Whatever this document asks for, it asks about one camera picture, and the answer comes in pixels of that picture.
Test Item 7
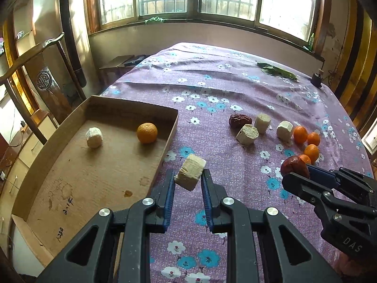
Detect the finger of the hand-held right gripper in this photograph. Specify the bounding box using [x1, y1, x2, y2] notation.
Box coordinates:
[307, 165, 377, 210]
[282, 171, 344, 228]

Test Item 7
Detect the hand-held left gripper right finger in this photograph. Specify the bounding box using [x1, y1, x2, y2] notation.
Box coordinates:
[201, 169, 344, 283]

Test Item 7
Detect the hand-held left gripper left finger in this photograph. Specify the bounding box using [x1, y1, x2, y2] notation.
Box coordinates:
[35, 169, 177, 283]

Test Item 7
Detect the dark red date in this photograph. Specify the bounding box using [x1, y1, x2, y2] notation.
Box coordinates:
[229, 113, 253, 129]
[280, 156, 310, 180]

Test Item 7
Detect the beige sugarcane chunk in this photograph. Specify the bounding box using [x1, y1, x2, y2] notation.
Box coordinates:
[254, 113, 272, 134]
[236, 124, 260, 146]
[276, 121, 294, 141]
[174, 153, 207, 191]

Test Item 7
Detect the brown cardboard box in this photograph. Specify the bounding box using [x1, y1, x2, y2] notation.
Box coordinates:
[12, 95, 179, 267]

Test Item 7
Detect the person's right hand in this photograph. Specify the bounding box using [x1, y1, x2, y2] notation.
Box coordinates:
[333, 250, 357, 276]

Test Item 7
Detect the large orange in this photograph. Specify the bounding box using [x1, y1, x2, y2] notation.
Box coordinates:
[137, 122, 158, 144]

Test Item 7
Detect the small black device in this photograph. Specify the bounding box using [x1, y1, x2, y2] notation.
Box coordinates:
[310, 70, 324, 88]

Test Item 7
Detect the white sugarcane chunk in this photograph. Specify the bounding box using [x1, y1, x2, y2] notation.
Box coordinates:
[85, 127, 103, 149]

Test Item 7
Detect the purple floral tablecloth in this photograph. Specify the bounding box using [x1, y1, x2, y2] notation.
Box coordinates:
[100, 42, 374, 283]

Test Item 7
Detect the green leafy vegetable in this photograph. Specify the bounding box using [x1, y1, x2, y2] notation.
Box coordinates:
[257, 62, 299, 81]

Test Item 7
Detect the flat black device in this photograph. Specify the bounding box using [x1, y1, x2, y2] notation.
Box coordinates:
[124, 54, 147, 67]

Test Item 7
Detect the brown wooden stool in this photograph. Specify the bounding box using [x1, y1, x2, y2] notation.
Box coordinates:
[98, 54, 148, 87]

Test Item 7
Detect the dark wooden chair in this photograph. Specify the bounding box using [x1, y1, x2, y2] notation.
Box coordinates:
[0, 32, 89, 145]

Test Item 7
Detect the tower air conditioner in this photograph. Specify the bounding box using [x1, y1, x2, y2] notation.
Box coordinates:
[56, 0, 95, 101]

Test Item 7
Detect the wooden display cabinet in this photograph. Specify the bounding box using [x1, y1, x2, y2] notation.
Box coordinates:
[0, 6, 39, 118]

